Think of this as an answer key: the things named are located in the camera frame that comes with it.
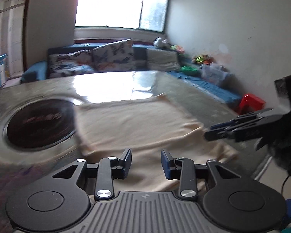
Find cream sweatshirt garment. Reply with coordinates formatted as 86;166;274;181
74;95;237;191

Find far red plastic stool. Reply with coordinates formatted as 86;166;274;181
235;94;265;115

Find clear plastic storage box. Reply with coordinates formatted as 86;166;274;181
200;64;233;88

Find brown plush toys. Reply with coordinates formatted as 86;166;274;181
192;54;213;65

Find green plastic bowl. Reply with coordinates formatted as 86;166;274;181
180;66;200;76

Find round black induction cooktop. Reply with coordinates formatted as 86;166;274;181
4;99;75;151

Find pink green plush toy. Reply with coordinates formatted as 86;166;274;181
170;45;185;55

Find grey plain cushion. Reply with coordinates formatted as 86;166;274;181
146;48;180;72

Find upright butterfly cushion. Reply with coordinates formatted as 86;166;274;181
92;39;136;72

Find blue corner sofa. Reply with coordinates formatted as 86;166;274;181
20;43;242;109

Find black white plush toy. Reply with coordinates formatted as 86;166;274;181
153;37;171;50

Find flat butterfly pillow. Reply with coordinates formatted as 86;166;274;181
49;50;95;78

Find blue white small cabinet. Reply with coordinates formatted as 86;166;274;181
0;54;8;87

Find window with green frame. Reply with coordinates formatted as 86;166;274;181
75;0;169;33

